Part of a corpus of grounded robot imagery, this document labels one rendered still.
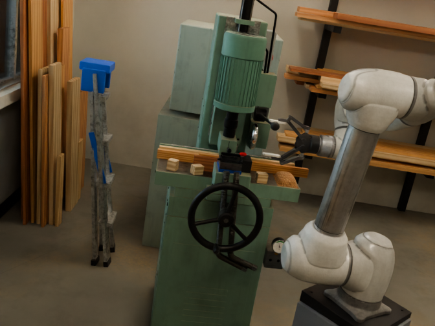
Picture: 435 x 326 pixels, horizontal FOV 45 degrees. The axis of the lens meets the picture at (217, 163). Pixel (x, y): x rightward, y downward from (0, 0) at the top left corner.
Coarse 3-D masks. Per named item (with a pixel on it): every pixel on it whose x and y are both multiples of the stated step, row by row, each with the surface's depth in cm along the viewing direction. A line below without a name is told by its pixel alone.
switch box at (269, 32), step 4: (268, 32) 238; (272, 32) 238; (268, 36) 238; (268, 40) 239; (268, 44) 240; (268, 48) 240; (272, 52) 241; (264, 56) 241; (268, 56) 241; (272, 56) 242; (264, 60) 242; (264, 64) 242
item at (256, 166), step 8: (160, 152) 224; (168, 152) 224; (176, 152) 225; (184, 152) 226; (184, 160) 226; (192, 160) 226; (256, 168) 229; (264, 168) 229; (272, 168) 229; (280, 168) 230; (288, 168) 230; (296, 168) 230; (304, 168) 231; (296, 176) 231; (304, 176) 232
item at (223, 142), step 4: (220, 132) 230; (220, 136) 225; (224, 136) 224; (220, 140) 223; (224, 140) 220; (228, 140) 220; (232, 140) 221; (236, 140) 222; (220, 144) 221; (224, 144) 221; (228, 144) 221; (232, 144) 221; (236, 144) 221; (220, 148) 221; (224, 148) 221; (232, 148) 221; (220, 152) 222; (232, 152) 222
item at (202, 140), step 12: (216, 24) 232; (264, 24) 228; (216, 36) 229; (264, 36) 230; (216, 48) 230; (216, 60) 232; (216, 72) 234; (204, 96) 251; (204, 108) 240; (204, 120) 240; (204, 132) 242; (204, 144) 244
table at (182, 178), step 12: (156, 168) 214; (180, 168) 218; (156, 180) 212; (168, 180) 212; (180, 180) 212; (192, 180) 213; (204, 180) 213; (252, 180) 217; (264, 192) 216; (276, 192) 216; (288, 192) 217
